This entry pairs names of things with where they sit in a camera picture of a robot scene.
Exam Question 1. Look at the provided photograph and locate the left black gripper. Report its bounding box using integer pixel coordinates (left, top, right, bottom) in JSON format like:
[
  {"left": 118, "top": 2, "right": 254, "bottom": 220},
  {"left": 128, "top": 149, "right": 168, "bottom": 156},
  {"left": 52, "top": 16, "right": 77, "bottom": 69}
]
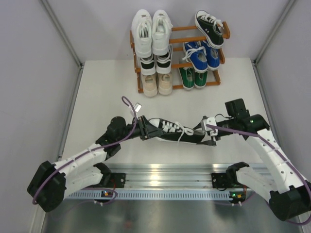
[{"left": 117, "top": 115, "right": 165, "bottom": 143}]

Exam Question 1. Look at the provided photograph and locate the black canvas sneaker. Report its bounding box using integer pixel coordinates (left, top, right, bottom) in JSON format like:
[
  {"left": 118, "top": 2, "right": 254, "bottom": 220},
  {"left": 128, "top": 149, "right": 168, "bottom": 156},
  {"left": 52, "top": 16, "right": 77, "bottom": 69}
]
[
  {"left": 195, "top": 10, "right": 224, "bottom": 49},
  {"left": 149, "top": 118, "right": 205, "bottom": 144}
]

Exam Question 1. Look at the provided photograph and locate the beige sneaker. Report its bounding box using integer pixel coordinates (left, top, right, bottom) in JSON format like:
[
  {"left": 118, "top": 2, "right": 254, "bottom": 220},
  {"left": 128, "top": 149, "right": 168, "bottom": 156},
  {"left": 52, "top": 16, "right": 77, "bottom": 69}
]
[
  {"left": 158, "top": 72, "right": 173, "bottom": 95},
  {"left": 141, "top": 74, "right": 158, "bottom": 97}
]

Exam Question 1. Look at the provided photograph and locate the green sneaker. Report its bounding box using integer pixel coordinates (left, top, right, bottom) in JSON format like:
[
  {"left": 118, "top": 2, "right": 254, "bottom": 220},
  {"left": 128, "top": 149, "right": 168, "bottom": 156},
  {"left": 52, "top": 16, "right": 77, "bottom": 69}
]
[
  {"left": 194, "top": 71, "right": 208, "bottom": 89},
  {"left": 178, "top": 67, "right": 194, "bottom": 91}
]

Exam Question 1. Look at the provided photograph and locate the black white-striped sneaker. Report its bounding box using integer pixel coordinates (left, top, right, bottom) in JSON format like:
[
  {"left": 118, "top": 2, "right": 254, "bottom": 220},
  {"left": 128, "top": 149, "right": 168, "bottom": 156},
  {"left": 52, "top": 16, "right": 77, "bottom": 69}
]
[
  {"left": 156, "top": 44, "right": 173, "bottom": 74},
  {"left": 139, "top": 54, "right": 156, "bottom": 76}
]

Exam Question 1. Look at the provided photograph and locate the white sneaker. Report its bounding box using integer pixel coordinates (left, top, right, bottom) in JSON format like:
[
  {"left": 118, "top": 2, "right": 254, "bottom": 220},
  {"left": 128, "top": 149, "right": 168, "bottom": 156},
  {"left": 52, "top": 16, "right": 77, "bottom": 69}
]
[
  {"left": 131, "top": 9, "right": 152, "bottom": 58},
  {"left": 152, "top": 10, "right": 173, "bottom": 56}
]

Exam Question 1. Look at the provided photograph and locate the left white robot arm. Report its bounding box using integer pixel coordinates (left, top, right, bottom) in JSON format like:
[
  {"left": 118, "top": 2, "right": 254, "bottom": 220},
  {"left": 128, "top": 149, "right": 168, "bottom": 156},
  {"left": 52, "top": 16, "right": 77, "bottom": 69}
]
[{"left": 27, "top": 116, "right": 164, "bottom": 213}]

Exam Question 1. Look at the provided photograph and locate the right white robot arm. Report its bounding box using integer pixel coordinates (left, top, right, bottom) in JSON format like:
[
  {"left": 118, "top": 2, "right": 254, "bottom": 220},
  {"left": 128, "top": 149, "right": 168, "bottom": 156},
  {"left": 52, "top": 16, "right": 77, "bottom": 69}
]
[{"left": 196, "top": 99, "right": 311, "bottom": 221}]

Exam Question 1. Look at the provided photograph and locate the orange wooden shoe shelf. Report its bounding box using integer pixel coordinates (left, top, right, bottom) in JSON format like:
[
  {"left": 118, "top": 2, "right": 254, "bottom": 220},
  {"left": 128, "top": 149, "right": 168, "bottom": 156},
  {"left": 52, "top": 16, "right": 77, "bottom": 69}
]
[{"left": 130, "top": 21, "right": 231, "bottom": 94}]

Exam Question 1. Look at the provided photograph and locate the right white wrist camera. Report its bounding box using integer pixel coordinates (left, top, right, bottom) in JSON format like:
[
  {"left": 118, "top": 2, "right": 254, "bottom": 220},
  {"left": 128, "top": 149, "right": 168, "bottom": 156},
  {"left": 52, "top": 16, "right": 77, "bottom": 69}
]
[{"left": 201, "top": 116, "right": 218, "bottom": 142}]

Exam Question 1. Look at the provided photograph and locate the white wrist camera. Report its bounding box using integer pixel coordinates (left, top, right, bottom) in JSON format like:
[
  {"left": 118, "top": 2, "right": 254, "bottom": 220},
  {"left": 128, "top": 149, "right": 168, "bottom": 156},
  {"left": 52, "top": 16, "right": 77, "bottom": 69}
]
[
  {"left": 128, "top": 102, "right": 142, "bottom": 117},
  {"left": 201, "top": 116, "right": 218, "bottom": 142}
]

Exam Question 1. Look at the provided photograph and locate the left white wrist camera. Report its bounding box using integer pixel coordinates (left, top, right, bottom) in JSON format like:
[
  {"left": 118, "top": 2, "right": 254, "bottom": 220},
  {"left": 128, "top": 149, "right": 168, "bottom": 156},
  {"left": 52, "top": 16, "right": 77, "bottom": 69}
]
[{"left": 128, "top": 102, "right": 142, "bottom": 117}]

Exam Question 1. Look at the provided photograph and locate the aluminium rail base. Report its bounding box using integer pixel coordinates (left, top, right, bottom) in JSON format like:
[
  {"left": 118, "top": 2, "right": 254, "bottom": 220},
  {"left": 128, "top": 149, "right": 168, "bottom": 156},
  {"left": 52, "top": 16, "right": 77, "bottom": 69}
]
[{"left": 40, "top": 162, "right": 303, "bottom": 192}]

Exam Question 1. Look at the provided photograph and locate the perforated cable duct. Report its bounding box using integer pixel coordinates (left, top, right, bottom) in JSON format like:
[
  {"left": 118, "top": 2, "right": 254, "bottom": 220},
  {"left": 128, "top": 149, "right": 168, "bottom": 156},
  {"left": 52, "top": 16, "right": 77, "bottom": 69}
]
[{"left": 67, "top": 190, "right": 245, "bottom": 201}]

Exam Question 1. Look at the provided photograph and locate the left aluminium frame post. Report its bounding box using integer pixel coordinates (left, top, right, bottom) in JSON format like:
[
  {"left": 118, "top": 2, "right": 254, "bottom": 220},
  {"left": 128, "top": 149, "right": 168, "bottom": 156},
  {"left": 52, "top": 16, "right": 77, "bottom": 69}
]
[{"left": 37, "top": 0, "right": 85, "bottom": 68}]

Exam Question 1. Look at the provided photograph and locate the aluminium frame post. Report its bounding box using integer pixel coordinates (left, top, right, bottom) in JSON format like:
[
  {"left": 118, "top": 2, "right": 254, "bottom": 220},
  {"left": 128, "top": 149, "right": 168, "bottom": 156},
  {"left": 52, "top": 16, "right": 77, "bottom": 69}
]
[
  {"left": 37, "top": 0, "right": 85, "bottom": 68},
  {"left": 252, "top": 0, "right": 298, "bottom": 66}
]

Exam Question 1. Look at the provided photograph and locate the right aluminium frame post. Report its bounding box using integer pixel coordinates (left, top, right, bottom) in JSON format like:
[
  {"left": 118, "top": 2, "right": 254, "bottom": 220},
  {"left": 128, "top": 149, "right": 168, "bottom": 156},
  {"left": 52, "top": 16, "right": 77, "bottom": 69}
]
[{"left": 252, "top": 0, "right": 298, "bottom": 66}]

